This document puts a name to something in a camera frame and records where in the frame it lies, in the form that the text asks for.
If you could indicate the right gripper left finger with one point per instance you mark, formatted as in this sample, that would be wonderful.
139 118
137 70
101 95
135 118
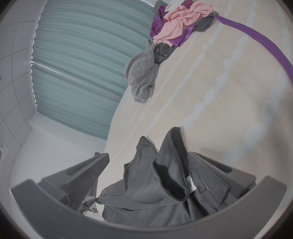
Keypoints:
84 180

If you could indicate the black T-shirt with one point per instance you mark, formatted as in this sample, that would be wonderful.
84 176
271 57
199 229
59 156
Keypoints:
156 190

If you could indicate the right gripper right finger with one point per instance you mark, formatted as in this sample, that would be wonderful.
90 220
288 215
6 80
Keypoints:
226 180

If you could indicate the blue-green curtain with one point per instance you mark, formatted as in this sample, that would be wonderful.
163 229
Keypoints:
94 33
74 103

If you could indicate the grey garment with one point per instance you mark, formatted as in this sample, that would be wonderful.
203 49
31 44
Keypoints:
139 68

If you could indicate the purple satin garment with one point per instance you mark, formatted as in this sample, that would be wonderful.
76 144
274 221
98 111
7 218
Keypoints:
261 38

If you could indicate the black lace garment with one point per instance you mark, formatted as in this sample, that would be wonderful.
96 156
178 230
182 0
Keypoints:
161 52

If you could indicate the bed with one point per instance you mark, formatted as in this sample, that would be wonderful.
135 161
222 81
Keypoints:
223 96

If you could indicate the grey bedside table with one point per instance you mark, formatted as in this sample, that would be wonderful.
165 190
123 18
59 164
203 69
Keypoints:
157 7

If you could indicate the pink garment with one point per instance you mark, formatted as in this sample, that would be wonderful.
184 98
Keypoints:
183 19

